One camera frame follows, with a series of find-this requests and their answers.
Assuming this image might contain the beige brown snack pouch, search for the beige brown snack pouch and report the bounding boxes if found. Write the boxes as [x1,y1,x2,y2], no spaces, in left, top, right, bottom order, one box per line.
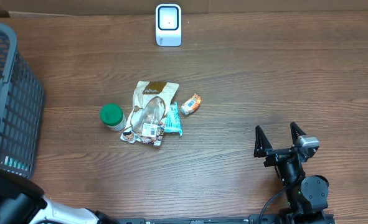
[120,81,179,146]

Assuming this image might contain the orange snack packet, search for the orange snack packet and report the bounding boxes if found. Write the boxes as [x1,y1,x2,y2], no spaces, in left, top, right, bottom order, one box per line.
[181,93,202,115]

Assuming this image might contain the white barcode scanner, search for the white barcode scanner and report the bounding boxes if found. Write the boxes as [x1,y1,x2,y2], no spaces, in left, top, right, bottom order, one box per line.
[155,3,182,47]

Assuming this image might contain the grey plastic mesh basket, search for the grey plastic mesh basket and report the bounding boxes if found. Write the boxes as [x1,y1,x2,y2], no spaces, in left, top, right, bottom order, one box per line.
[0,23,45,179]

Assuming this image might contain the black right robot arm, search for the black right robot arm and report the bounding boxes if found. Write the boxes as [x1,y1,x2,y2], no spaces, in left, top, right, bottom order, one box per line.
[253,122,335,223]

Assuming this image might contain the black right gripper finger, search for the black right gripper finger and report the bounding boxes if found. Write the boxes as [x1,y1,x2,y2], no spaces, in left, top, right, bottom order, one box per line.
[290,122,306,144]
[253,126,273,157]

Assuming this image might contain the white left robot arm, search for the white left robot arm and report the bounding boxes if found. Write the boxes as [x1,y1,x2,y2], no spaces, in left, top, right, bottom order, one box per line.
[0,169,117,224]

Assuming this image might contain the teal snack packet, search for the teal snack packet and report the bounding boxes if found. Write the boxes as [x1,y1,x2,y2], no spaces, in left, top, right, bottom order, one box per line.
[164,102,183,137]

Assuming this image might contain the green lid white jar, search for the green lid white jar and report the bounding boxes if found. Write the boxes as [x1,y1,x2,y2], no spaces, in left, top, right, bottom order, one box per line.
[100,103,126,131]

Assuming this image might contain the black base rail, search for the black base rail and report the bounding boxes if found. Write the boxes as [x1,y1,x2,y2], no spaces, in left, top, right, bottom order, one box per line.
[115,214,336,224]

